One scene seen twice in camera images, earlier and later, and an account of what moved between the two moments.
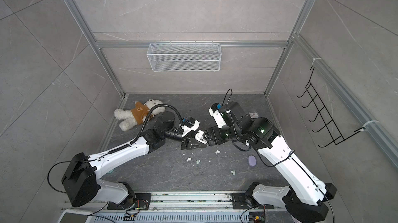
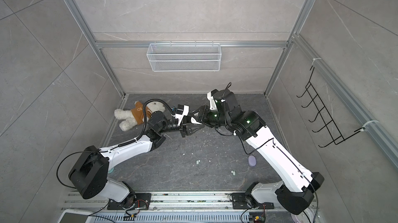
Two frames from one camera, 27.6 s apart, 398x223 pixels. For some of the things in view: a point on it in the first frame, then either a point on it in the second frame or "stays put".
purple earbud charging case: (252, 160) stays put
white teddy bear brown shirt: (139, 114) stays put
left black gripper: (189, 142) to (185, 128)
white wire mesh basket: (184, 57) stays put
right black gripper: (218, 139) to (204, 117)
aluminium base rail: (186, 207) stays put
